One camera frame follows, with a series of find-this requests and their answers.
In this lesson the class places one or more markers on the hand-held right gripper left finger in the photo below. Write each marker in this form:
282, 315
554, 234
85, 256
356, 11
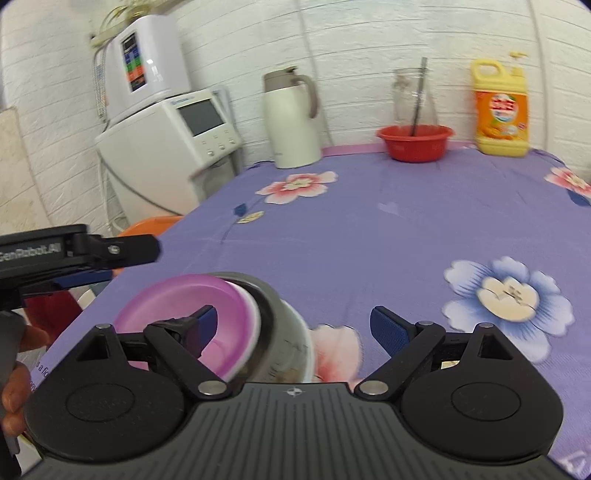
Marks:
207, 323

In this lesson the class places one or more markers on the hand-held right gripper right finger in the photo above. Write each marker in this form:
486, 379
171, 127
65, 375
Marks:
390, 330

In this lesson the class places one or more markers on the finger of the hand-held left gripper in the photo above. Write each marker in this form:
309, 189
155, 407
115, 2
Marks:
129, 251
74, 279

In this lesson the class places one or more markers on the purple plastic bowl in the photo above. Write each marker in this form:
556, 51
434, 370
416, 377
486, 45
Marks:
184, 300

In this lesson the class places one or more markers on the white ceramic bowl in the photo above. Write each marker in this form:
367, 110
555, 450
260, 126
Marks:
254, 323

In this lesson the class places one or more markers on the stainless steel bowl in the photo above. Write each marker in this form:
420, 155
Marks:
270, 304

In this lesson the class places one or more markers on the white floral plate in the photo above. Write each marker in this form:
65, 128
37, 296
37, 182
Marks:
295, 344

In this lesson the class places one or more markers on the person's left hand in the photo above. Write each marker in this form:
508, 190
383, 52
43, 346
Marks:
18, 401

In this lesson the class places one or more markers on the orange plastic stool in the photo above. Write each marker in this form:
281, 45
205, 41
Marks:
147, 226

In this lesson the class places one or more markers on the red object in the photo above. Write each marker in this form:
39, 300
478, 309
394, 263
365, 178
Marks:
53, 314

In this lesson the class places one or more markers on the beige marble slab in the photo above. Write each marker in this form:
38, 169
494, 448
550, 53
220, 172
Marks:
21, 175

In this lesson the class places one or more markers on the white appliance with screen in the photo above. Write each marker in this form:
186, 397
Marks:
152, 157

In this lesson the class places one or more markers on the purple floral tablecloth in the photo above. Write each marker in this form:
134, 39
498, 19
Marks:
369, 230

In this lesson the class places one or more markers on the red plastic basin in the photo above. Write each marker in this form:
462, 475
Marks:
415, 143

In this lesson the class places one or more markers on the white water purifier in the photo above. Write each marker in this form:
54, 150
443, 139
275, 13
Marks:
152, 60

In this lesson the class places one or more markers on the white thermos jug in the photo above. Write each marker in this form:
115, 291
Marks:
291, 129

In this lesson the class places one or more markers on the glass pitcher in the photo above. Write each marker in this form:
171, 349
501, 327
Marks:
404, 99

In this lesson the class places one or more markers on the dark stirring stick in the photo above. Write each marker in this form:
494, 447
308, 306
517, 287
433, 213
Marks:
419, 97

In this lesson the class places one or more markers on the yellow detergent pump bottle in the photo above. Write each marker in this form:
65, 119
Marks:
501, 115

